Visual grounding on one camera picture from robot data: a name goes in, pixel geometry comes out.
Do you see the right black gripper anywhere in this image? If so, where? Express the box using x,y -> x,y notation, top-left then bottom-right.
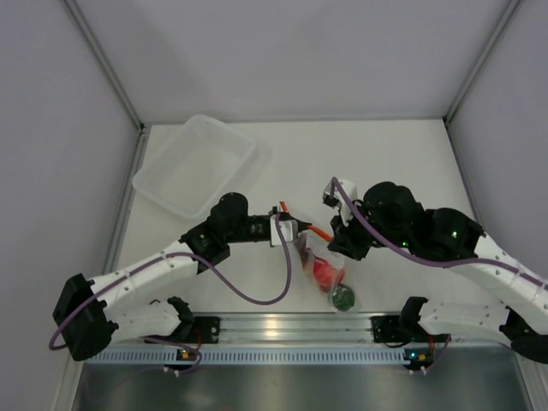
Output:
329,200 -> 412,261

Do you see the clear zip top bag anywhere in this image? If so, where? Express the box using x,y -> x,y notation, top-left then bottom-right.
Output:
295,224 -> 356,313

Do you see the red fake tomato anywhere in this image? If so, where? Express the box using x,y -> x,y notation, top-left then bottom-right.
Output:
312,259 -> 337,289

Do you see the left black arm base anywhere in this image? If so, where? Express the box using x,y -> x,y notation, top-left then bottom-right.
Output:
151,315 -> 221,345

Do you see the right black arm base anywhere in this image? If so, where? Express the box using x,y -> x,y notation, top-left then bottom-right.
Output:
371,315 -> 429,345

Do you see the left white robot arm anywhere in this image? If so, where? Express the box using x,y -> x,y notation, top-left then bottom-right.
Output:
49,193 -> 310,361

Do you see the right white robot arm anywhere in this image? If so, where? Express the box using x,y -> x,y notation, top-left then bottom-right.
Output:
323,177 -> 547,364

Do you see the green fake vegetable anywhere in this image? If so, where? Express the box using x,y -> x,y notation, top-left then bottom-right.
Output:
331,283 -> 355,312

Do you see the white perforated plastic basket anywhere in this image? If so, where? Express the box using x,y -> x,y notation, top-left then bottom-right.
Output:
132,115 -> 257,220

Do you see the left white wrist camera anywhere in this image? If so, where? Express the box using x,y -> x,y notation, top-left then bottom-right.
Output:
269,206 -> 299,247

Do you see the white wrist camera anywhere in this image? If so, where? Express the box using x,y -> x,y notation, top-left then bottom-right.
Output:
269,206 -> 299,247
322,177 -> 358,227

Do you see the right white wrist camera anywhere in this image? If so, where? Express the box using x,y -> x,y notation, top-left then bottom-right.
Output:
322,177 -> 358,227

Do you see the aluminium mounting rail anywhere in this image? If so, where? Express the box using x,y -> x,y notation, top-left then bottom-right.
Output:
140,312 -> 463,346

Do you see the white slotted cable duct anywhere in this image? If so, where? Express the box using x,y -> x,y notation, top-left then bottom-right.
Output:
86,344 -> 418,366

